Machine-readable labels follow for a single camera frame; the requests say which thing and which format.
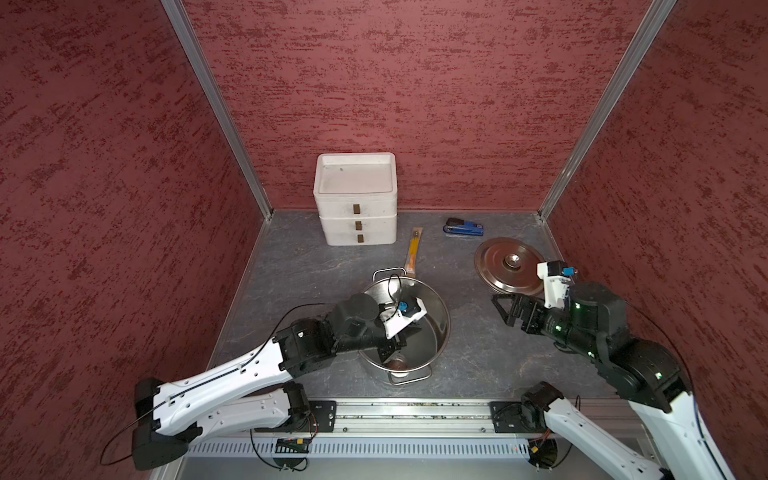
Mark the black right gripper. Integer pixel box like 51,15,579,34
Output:
488,290,599,355

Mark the steel pot lid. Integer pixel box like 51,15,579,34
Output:
474,237,545,296

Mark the long steel ladle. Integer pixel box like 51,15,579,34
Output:
385,353,409,372

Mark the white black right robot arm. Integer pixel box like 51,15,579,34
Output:
491,282,733,479

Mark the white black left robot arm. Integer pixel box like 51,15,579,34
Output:
131,293,427,471

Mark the stainless steel stock pot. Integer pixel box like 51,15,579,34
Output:
358,267,451,387

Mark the blue black stapler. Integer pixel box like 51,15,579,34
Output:
443,217,484,237

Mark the white perforated vent strip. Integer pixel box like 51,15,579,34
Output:
186,437,530,461

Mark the white three-drawer storage box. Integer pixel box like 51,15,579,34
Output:
313,152,398,246

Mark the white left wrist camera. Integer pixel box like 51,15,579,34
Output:
381,296,427,339

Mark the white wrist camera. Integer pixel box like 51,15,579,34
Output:
381,296,427,339
536,260,578,309

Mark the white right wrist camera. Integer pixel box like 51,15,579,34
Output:
536,260,578,309

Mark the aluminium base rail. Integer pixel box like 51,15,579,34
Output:
185,396,664,471

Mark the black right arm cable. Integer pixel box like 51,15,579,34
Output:
623,302,721,480

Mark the right aluminium corner post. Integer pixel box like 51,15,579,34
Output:
538,0,676,223

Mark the aluminium corner post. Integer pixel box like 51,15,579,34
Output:
538,0,676,223
161,0,274,221

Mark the left aluminium corner post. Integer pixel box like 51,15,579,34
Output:
161,0,274,221

